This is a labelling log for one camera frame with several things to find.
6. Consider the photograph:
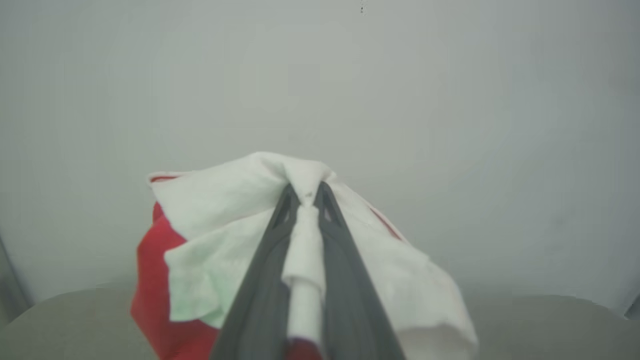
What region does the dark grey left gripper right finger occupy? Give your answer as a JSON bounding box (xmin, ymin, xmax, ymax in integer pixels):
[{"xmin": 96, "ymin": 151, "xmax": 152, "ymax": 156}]
[{"xmin": 313, "ymin": 181, "xmax": 406, "ymax": 360}]

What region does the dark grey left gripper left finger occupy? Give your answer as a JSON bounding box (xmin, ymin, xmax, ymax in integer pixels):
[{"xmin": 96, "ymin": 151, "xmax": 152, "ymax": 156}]
[{"xmin": 210, "ymin": 183, "xmax": 301, "ymax": 360}]

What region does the red and white garment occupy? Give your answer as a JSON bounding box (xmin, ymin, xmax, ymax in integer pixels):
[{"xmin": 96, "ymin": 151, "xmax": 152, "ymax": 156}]
[{"xmin": 130, "ymin": 151, "xmax": 479, "ymax": 360}]

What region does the grey fabric sofa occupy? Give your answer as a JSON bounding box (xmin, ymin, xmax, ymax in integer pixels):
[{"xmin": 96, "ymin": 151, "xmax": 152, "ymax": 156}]
[{"xmin": 0, "ymin": 285, "xmax": 640, "ymax": 360}]

